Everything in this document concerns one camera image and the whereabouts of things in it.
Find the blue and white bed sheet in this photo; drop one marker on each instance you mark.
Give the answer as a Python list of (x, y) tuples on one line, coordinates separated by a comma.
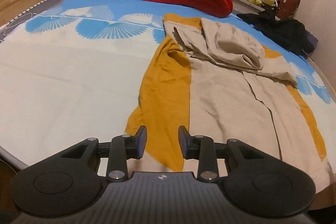
[(74, 72)]

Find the beige and mustard garment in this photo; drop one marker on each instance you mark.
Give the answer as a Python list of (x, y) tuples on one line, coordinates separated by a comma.
[(217, 80)]

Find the dark red plush cushion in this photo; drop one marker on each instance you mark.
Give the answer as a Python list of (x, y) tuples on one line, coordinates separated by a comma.
[(287, 9)]

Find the purple box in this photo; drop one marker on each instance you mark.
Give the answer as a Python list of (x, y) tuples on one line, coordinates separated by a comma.
[(313, 40)]

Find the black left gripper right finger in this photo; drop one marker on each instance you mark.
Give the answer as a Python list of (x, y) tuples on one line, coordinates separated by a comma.
[(252, 180)]

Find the black clothes pile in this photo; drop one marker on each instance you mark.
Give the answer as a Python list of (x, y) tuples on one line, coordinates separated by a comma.
[(289, 34)]

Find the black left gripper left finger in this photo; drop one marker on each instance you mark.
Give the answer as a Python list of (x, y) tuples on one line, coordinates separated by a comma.
[(74, 178)]

